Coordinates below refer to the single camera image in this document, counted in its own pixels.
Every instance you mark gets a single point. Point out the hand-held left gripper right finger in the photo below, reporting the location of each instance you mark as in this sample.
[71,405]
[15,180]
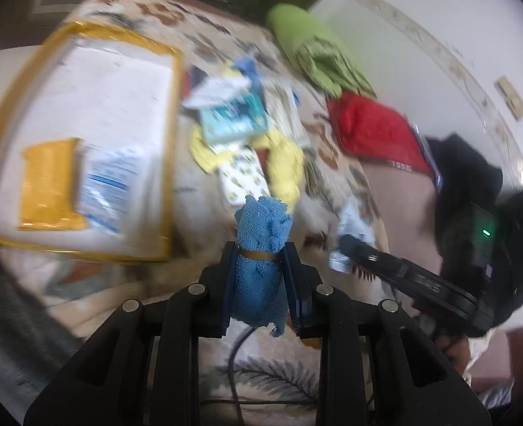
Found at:
[293,284]

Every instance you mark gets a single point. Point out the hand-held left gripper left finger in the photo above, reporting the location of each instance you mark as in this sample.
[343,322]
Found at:
[228,284]

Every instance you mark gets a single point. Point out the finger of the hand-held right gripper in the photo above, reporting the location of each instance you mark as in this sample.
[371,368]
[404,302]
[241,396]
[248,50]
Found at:
[403,270]

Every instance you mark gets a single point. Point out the blue microfibre towel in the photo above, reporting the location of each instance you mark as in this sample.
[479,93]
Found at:
[261,257]

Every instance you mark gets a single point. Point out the small white bottle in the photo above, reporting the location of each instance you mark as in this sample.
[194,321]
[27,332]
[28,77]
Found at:
[354,222]

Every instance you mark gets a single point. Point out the yellow-rimmed white tray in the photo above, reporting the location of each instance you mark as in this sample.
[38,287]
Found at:
[110,97]

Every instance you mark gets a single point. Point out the person's right hand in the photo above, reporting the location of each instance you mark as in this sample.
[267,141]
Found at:
[454,350]

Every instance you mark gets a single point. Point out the pink cloth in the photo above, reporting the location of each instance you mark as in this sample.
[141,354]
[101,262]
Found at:
[496,355]

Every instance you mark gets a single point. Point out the white cloth with yellow print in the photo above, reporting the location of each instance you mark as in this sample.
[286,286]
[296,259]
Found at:
[243,175]

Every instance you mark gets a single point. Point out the red cushion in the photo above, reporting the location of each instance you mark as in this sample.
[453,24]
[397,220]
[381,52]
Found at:
[376,131]

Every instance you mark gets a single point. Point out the white and blue packet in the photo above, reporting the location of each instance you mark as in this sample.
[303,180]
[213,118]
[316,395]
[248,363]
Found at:
[110,186]

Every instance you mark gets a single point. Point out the teal box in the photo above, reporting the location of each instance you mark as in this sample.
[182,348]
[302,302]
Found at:
[232,120]

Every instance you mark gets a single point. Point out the striped cloth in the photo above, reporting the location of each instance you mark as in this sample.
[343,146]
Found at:
[283,111]

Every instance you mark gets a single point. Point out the white flat packet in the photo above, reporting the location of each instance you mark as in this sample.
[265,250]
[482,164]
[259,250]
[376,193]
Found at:
[217,91]

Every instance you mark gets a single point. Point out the yellow packet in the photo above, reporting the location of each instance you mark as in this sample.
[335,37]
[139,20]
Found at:
[50,184]

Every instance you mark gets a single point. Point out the grey cloth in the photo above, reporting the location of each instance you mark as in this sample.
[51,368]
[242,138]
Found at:
[17,319]

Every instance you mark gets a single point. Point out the small blue cloth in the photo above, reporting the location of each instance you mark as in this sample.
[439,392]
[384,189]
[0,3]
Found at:
[249,69]

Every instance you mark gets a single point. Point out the green cushion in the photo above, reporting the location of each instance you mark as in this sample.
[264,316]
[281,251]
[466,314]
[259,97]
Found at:
[319,49]

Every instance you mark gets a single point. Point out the printed blanket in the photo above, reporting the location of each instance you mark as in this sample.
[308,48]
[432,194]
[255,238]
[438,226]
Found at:
[208,40]

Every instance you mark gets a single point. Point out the beige wall switch plate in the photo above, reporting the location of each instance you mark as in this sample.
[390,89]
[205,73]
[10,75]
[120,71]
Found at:
[510,97]

